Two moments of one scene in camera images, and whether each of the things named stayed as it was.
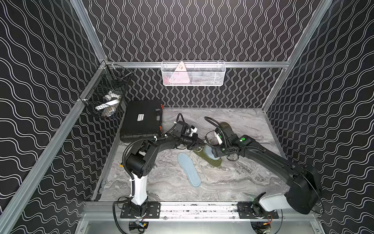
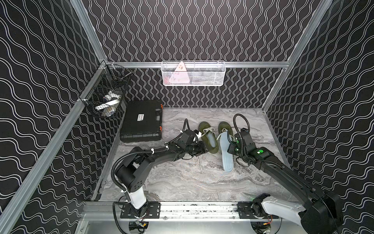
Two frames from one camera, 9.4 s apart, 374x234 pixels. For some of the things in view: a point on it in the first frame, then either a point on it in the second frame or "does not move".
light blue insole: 209,150 → 212,138
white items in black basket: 109,107 does not move
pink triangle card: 180,75 does not move
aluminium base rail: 111,211 does not move
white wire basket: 194,73 does not move
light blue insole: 187,164 → 226,140
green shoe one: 201,152 → 208,137
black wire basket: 102,96 does not move
